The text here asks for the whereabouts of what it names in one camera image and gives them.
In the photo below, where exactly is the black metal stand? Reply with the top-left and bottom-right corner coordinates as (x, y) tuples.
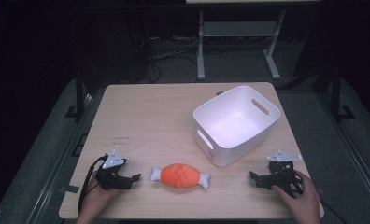
(327, 66), (356, 122)
(64, 69), (93, 122)

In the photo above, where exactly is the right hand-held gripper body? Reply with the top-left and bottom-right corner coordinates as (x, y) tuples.
(257, 149), (304, 198)

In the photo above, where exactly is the black cable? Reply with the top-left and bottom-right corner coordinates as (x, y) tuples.
(78, 153), (108, 214)

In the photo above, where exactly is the white plastic storage bin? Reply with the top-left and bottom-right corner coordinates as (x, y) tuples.
(192, 85), (281, 168)

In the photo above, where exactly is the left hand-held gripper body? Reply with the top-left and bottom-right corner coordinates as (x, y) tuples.
(94, 149), (133, 191)

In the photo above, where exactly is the bundle of floor cables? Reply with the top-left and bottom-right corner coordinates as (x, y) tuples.
(131, 32), (203, 83)

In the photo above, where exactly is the orange plush meat toy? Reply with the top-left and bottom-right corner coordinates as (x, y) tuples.
(149, 162), (211, 189)

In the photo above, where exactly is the grey metal table frame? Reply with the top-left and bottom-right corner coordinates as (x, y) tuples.
(195, 8), (288, 81)

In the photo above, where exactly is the person's right hand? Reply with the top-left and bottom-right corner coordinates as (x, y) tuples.
(271, 170), (321, 224)

